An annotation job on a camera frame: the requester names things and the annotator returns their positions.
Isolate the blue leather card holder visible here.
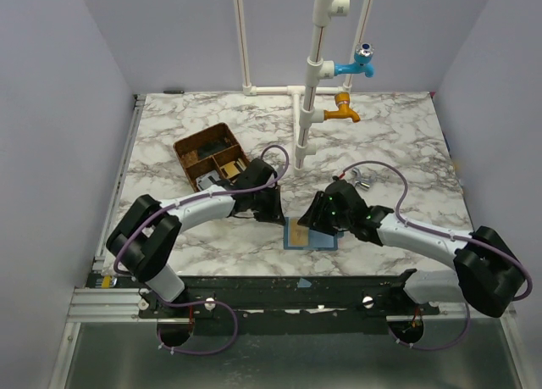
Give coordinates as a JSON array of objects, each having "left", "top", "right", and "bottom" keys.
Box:
[{"left": 283, "top": 217, "right": 338, "bottom": 252}]

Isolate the gold card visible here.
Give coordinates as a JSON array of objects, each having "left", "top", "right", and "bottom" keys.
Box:
[
  {"left": 220, "top": 159, "right": 246, "bottom": 180},
  {"left": 288, "top": 218, "right": 309, "bottom": 247}
]

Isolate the silver white card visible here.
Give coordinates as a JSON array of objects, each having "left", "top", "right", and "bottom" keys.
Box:
[{"left": 196, "top": 170, "right": 222, "bottom": 191}]

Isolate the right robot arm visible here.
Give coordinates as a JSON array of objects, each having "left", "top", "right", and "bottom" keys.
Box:
[{"left": 298, "top": 181, "right": 527, "bottom": 318}]

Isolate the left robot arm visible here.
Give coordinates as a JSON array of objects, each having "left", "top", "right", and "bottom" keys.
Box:
[{"left": 106, "top": 158, "right": 285, "bottom": 303}]

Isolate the woven brown basket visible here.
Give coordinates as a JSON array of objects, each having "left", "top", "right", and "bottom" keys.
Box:
[{"left": 173, "top": 123, "right": 250, "bottom": 191}]

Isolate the orange plastic faucet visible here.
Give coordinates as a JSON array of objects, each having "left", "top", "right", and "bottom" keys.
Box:
[{"left": 324, "top": 92, "right": 361, "bottom": 123}]

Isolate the blue plastic faucet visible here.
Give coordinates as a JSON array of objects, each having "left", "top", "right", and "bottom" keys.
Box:
[{"left": 334, "top": 42, "right": 374, "bottom": 78}]

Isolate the metal tap handle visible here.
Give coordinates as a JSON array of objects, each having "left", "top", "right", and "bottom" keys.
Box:
[{"left": 351, "top": 167, "right": 376, "bottom": 192}]

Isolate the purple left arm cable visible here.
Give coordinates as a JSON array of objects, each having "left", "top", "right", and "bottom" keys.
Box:
[{"left": 113, "top": 145, "right": 290, "bottom": 357}]

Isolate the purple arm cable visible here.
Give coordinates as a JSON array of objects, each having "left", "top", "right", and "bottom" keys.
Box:
[
  {"left": 113, "top": 145, "right": 290, "bottom": 357},
  {"left": 334, "top": 160, "right": 534, "bottom": 351}
]

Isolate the black mounting rail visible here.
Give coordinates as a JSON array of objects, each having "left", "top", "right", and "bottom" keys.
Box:
[{"left": 139, "top": 270, "right": 439, "bottom": 336}]

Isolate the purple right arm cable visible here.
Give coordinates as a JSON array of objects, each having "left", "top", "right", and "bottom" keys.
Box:
[{"left": 334, "top": 160, "right": 534, "bottom": 351}]

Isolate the aluminium frame rail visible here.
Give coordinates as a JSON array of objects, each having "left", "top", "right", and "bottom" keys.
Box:
[{"left": 46, "top": 94, "right": 147, "bottom": 389}]

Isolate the white pvc pipe frame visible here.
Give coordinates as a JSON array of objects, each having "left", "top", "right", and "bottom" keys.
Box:
[{"left": 233, "top": 0, "right": 374, "bottom": 174}]

